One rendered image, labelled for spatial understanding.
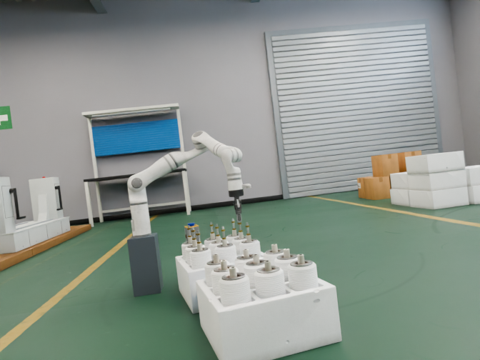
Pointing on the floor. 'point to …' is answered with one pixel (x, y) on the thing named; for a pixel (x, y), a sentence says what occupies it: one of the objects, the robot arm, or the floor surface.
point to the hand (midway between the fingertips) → (238, 218)
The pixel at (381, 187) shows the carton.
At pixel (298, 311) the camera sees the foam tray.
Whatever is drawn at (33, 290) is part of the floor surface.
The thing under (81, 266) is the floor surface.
